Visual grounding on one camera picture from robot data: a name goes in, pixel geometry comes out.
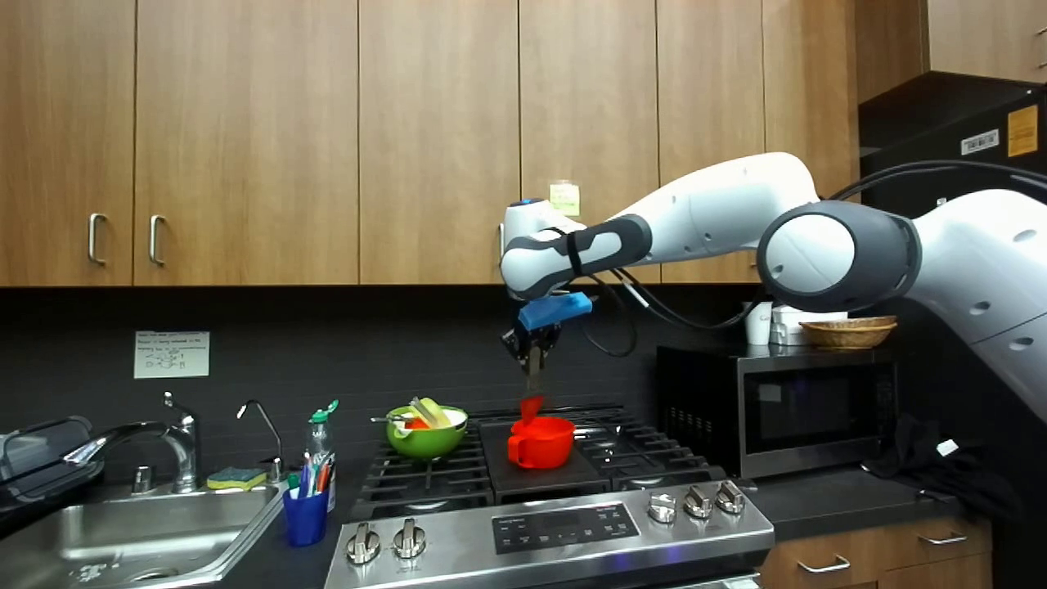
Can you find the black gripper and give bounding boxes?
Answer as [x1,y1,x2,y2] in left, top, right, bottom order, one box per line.
[500,322,558,378]

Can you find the wooden handled kitchen utensil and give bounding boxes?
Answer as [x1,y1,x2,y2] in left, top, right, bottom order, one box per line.
[517,373,543,427]

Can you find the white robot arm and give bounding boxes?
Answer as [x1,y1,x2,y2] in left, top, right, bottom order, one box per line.
[500,151,1047,420]

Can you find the green bowl with food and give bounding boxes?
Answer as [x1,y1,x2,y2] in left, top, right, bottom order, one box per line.
[387,395,469,461]

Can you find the chrome kitchen faucet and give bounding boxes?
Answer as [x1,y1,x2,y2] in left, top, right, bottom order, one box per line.
[110,391,199,493]

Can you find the yellow sticky note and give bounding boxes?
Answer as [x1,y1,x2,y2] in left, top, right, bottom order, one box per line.
[549,181,584,217]

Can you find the stainless steel stove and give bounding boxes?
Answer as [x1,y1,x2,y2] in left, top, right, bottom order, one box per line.
[324,405,775,589]

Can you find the green top spray bottle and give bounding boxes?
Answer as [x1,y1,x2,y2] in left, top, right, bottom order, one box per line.
[309,398,339,467]

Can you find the white cups on microwave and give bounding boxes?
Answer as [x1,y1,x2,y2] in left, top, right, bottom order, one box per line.
[745,300,801,350]

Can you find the black microwave oven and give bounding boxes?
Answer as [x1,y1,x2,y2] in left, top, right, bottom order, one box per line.
[654,348,895,482]

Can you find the blue cup with pens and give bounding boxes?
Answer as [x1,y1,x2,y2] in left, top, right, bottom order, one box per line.
[285,461,333,546]

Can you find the small curved faucet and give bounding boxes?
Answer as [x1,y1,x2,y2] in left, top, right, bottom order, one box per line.
[232,398,285,486]

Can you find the wicker basket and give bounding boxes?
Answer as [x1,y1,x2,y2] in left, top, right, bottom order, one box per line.
[801,314,895,353]

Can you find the green yellow sponge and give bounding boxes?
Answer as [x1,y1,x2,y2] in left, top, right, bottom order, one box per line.
[206,467,267,492]

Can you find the stainless steel sink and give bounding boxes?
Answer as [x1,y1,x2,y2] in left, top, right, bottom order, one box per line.
[0,492,283,589]

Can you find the black cloth on counter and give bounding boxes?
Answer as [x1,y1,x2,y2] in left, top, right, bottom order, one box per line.
[867,415,1024,519]

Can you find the black dish rack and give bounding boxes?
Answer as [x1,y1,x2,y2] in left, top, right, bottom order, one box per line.
[0,415,103,513]

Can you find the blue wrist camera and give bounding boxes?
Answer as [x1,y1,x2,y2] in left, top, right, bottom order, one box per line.
[517,291,591,333]

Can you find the white wall label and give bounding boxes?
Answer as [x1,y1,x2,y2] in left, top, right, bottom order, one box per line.
[131,331,209,379]

